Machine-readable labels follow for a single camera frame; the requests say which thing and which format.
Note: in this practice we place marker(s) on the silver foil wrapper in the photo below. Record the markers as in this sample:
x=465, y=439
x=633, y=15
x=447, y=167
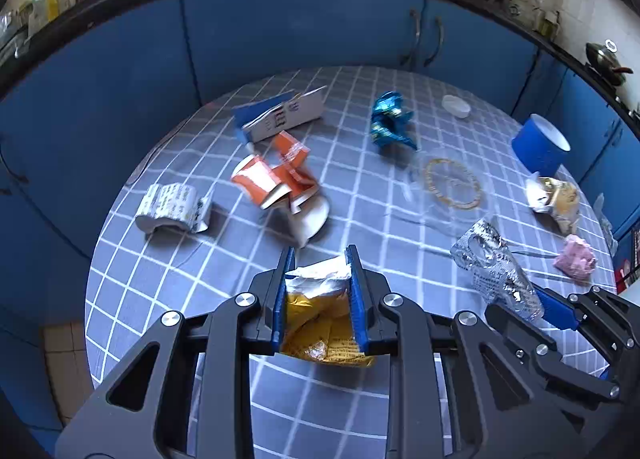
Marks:
x=495, y=273

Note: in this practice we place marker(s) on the clear plastic round lid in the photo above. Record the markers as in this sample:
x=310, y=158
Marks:
x=448, y=193

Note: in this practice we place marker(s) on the orange crumpled carton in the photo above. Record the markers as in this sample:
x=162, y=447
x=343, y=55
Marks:
x=288, y=187

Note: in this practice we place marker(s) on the small silver crumpled wrapper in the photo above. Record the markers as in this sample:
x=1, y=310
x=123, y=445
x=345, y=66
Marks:
x=174, y=205

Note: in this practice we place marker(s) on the blue paper cup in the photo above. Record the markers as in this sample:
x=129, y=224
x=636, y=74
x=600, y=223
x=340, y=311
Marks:
x=540, y=146

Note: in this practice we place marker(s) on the blue foil wrapper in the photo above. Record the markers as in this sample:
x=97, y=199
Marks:
x=389, y=121

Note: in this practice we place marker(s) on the white blue torn carton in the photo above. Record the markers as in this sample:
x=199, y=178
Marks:
x=254, y=122

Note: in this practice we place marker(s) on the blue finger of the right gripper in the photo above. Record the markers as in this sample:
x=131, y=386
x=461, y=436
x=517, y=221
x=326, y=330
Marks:
x=561, y=312

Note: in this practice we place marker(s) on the black wok with lid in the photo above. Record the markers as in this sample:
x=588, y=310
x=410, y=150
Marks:
x=602, y=57

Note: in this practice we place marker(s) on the bread in clear bag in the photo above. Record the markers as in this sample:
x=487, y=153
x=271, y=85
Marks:
x=558, y=199

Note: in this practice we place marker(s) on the green kettle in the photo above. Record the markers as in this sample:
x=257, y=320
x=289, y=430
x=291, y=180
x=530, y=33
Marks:
x=524, y=12

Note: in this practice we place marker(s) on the white plastic lid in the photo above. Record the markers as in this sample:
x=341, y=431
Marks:
x=456, y=106

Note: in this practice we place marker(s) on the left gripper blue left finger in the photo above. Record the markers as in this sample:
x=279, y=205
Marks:
x=278, y=312

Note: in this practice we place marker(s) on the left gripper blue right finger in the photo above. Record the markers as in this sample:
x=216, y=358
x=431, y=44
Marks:
x=357, y=298

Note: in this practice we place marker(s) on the yellow wrapper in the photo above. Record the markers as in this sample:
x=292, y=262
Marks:
x=318, y=324

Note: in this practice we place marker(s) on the pink crumpled wrapper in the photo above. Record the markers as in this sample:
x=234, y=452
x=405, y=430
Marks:
x=576, y=260

